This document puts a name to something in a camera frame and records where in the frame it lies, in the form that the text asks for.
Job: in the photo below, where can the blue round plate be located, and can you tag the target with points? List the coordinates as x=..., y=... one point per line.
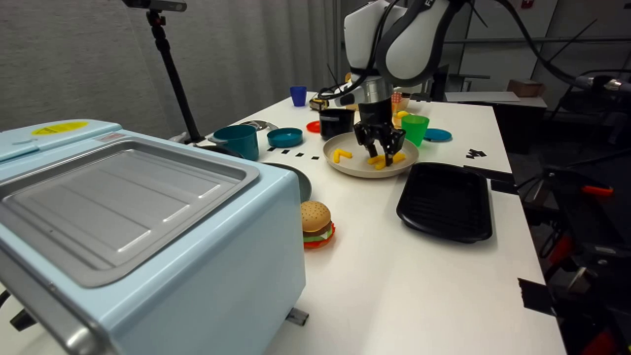
x=438, y=135

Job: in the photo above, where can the black toy pot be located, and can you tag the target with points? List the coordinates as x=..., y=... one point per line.
x=335, y=123

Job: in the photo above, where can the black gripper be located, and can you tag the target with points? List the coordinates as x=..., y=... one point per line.
x=375, y=115

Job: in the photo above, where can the black tape patch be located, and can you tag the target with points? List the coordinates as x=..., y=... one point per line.
x=536, y=296

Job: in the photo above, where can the yellow toy chip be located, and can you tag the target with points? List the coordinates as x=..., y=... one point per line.
x=398, y=158
x=337, y=158
x=377, y=162
x=345, y=152

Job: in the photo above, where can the black camera bar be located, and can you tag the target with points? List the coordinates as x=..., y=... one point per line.
x=158, y=4

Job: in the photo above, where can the toy burger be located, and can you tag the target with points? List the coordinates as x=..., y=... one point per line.
x=316, y=223

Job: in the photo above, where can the black rectangular tray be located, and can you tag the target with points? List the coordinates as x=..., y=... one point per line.
x=446, y=200

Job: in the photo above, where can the grey round lid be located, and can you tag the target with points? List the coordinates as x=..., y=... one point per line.
x=258, y=123

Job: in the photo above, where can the teal toy pot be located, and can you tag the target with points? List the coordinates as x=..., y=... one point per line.
x=237, y=141

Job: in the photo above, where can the green plastic cup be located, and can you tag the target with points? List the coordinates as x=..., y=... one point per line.
x=414, y=131

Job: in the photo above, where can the light blue toy oven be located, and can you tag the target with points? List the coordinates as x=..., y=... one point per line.
x=144, y=249

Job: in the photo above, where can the blue small bowl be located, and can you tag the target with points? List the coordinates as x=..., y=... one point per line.
x=286, y=137

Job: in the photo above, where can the grey backdrop curtain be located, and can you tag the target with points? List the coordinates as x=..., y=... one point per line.
x=79, y=60

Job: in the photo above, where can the blue plastic cup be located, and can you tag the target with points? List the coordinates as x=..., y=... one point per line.
x=298, y=95

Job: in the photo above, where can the red round lid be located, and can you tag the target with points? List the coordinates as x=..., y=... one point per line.
x=314, y=127

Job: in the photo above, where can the black camera tripod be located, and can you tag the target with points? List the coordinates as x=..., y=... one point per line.
x=172, y=71

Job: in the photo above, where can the beige round plate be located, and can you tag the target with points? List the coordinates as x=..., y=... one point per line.
x=355, y=168

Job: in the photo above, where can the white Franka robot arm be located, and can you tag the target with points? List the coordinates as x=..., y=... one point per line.
x=420, y=46

